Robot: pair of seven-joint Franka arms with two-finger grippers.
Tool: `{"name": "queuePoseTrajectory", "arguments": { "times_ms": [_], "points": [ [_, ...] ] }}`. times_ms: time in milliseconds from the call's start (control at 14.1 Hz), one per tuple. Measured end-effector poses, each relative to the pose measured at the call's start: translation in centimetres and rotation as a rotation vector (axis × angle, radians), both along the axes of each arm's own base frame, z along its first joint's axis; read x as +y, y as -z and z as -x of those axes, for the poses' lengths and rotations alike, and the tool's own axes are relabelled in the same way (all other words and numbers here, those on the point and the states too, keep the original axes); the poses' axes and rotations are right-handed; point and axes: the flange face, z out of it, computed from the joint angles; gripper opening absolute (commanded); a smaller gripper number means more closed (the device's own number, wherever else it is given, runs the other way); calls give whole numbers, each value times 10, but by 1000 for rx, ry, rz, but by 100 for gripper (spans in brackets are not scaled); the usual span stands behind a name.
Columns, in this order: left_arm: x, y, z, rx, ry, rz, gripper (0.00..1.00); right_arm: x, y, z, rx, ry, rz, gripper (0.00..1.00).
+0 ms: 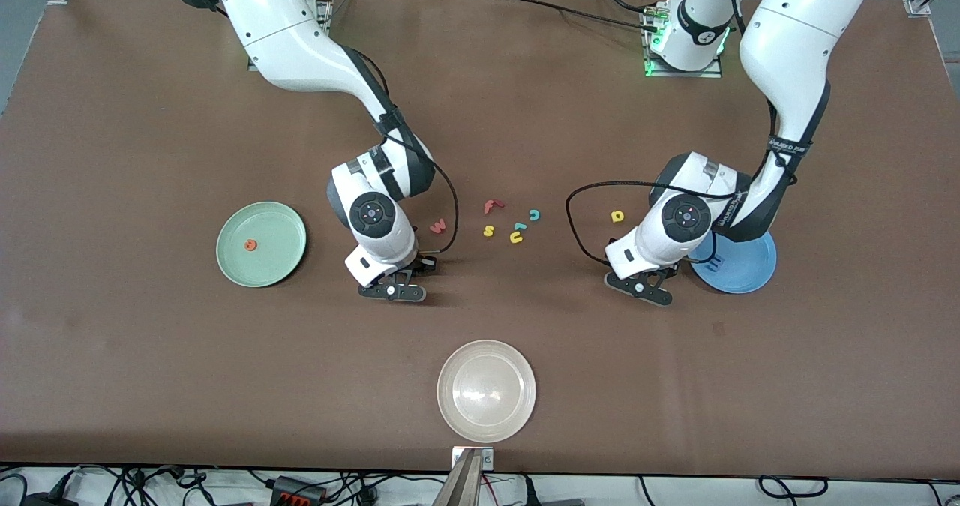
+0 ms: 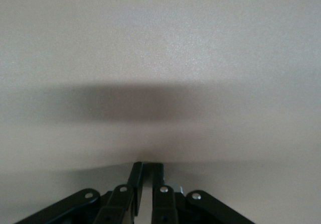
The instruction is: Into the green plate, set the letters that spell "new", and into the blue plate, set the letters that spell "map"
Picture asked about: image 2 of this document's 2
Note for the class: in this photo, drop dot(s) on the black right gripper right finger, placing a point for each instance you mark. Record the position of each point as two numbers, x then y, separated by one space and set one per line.
163 204

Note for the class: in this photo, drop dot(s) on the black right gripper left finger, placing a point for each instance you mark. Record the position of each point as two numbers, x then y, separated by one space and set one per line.
118 204

